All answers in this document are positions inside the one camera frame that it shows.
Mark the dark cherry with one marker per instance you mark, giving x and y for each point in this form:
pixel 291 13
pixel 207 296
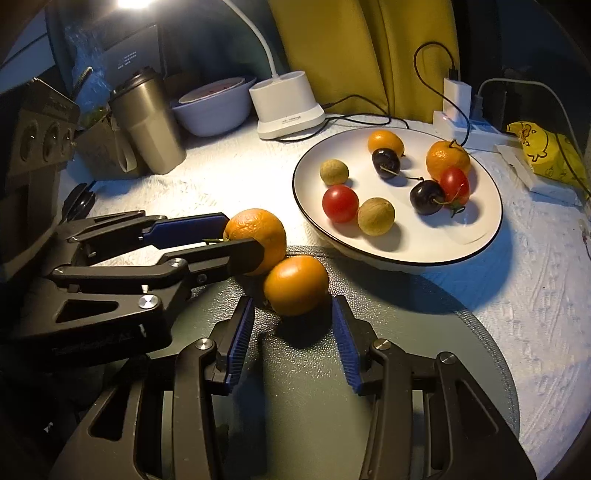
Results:
pixel 387 163
pixel 427 197

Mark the dark monitor screen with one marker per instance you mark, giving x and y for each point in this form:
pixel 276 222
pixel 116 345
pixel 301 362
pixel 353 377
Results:
pixel 132 54

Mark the wrinkled mandarin orange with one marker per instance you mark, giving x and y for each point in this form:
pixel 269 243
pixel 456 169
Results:
pixel 444 154

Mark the yellow curtain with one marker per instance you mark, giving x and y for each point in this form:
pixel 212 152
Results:
pixel 367 56

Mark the white plate dark rim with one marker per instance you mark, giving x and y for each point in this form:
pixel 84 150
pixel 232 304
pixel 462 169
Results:
pixel 415 242

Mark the round grey green mat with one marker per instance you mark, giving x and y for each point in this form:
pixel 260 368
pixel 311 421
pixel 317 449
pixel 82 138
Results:
pixel 365 432

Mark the white flat box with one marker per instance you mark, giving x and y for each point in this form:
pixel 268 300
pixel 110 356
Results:
pixel 515 158

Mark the white usb charger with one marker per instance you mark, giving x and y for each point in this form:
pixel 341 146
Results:
pixel 457 102

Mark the smooth orange fruit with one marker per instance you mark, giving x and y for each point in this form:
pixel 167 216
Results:
pixel 296 285
pixel 386 139

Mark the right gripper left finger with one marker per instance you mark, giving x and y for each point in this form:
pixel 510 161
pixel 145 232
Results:
pixel 231 341

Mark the lavender bowl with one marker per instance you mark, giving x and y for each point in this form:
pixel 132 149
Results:
pixel 217 114

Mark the red cherry tomato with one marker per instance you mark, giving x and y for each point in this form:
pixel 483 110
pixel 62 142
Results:
pixel 340 203
pixel 456 187

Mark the inner pink bowl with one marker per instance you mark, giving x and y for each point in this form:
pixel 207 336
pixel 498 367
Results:
pixel 211 89

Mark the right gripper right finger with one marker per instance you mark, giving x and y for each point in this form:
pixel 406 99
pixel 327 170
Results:
pixel 355 339

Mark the yellow duck snack bag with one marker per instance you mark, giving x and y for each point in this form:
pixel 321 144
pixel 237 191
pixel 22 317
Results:
pixel 551 155

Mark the white desk lamp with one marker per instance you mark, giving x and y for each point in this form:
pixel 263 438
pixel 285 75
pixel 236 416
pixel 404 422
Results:
pixel 285 104

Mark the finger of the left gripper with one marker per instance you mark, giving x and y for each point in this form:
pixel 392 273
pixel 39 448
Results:
pixel 184 229
pixel 214 263

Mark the steel travel mug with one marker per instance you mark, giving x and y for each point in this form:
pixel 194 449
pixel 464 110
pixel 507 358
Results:
pixel 141 109

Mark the tan longan fruit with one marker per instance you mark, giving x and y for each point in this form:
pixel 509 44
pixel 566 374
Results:
pixel 376 216
pixel 334 172

